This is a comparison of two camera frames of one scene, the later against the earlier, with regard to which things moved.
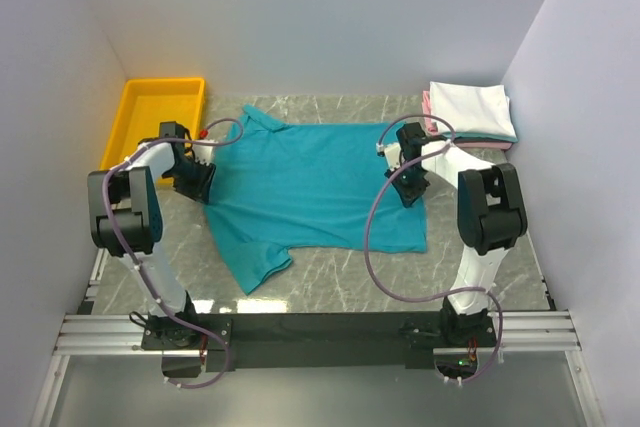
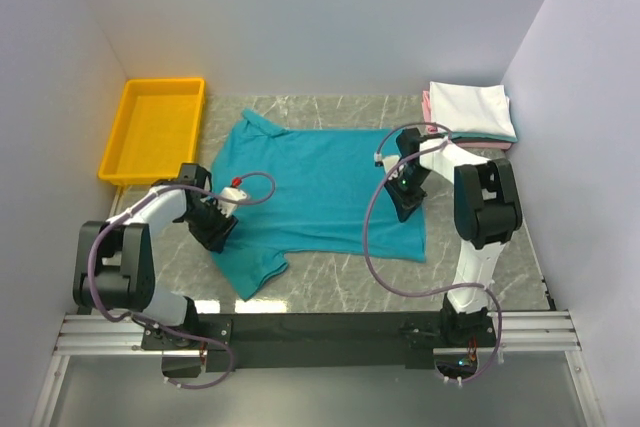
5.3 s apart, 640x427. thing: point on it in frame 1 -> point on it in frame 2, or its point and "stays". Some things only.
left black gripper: x=195 y=179 -> x=213 y=229
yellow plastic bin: x=144 y=106 stays
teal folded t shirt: x=469 y=136 stays
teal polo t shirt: x=279 y=187 stays
